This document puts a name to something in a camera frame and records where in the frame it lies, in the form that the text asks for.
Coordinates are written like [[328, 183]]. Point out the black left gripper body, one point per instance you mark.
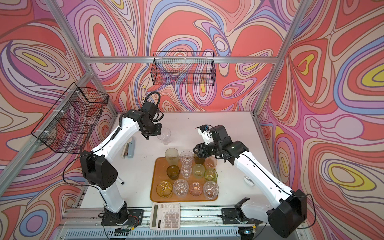
[[152, 129]]

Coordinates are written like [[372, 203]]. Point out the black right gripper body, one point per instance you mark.
[[208, 150]]

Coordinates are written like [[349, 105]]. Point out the brown textured cup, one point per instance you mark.
[[199, 160]]

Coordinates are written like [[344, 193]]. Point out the pink textured cup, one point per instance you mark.
[[210, 162]]

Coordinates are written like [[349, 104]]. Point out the clear glass back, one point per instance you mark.
[[165, 136]]

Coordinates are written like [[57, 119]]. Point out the pale green textured cup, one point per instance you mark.
[[199, 171]]

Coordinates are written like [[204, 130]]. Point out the green ribbed glass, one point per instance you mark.
[[211, 175]]

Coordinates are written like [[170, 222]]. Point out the small clear glass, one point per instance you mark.
[[186, 171]]

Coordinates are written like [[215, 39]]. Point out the pale yellow frosted cup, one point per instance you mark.
[[172, 156]]

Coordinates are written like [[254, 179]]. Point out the olive textured cup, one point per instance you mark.
[[173, 172]]

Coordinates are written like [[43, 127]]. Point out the pink clear cup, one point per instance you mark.
[[196, 189]]

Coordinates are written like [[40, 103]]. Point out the clear wide glass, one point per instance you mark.
[[180, 188]]

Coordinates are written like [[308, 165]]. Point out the yellow amber glass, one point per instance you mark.
[[164, 189]]

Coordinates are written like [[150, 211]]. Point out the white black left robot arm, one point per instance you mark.
[[97, 165]]

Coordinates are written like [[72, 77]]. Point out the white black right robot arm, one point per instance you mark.
[[286, 209]]

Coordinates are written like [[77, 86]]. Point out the orange plastic tray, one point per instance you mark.
[[160, 175]]

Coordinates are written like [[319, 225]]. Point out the blue white stapler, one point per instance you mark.
[[129, 149]]

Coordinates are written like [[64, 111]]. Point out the white clip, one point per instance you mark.
[[249, 182]]

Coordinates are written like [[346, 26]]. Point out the white desk calculator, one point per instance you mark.
[[165, 216]]

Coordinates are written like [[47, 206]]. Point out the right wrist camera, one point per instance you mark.
[[204, 132]]

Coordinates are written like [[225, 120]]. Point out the black wire basket back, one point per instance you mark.
[[183, 68]]

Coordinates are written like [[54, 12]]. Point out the black wire basket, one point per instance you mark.
[[183, 68], [70, 126]]

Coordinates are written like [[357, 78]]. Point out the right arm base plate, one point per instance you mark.
[[235, 216]]

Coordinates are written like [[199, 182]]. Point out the black wire basket left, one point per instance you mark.
[[70, 126]]

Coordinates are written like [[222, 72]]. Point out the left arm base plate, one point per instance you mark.
[[130, 217]]

